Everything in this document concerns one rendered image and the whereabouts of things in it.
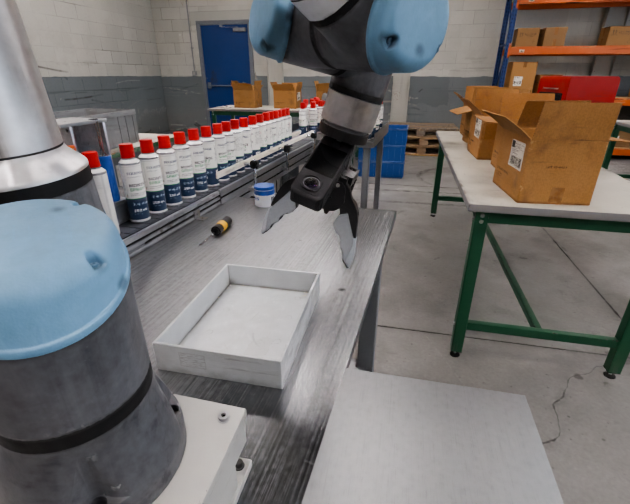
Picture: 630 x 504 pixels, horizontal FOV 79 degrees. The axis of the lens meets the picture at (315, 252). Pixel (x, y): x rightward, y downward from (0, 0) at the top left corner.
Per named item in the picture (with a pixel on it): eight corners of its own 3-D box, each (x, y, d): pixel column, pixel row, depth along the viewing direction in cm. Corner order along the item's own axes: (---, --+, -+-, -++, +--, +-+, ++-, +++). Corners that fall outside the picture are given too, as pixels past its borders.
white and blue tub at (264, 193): (267, 208, 130) (266, 188, 127) (250, 205, 133) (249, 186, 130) (279, 203, 136) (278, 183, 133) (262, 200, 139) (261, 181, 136)
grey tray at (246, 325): (228, 284, 84) (226, 263, 81) (319, 294, 80) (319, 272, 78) (157, 369, 60) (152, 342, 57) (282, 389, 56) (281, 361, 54)
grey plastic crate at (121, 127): (92, 140, 284) (84, 108, 275) (141, 141, 278) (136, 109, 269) (24, 155, 231) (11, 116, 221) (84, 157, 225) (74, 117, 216)
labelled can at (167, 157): (172, 201, 121) (161, 133, 113) (186, 202, 120) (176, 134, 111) (161, 206, 117) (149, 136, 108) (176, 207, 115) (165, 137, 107)
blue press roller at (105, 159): (116, 213, 105) (102, 151, 98) (126, 214, 104) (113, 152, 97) (107, 216, 102) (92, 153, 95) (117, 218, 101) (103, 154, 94)
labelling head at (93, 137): (95, 213, 109) (71, 118, 99) (133, 218, 106) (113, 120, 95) (52, 231, 97) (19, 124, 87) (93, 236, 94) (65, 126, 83)
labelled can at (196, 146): (198, 189, 134) (190, 127, 126) (211, 190, 133) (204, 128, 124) (189, 193, 130) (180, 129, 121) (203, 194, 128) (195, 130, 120)
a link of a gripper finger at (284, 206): (273, 224, 67) (314, 196, 63) (260, 236, 62) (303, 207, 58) (262, 209, 66) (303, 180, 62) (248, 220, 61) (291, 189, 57)
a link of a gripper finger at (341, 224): (370, 252, 64) (354, 199, 61) (364, 267, 59) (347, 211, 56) (352, 255, 65) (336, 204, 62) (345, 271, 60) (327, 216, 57)
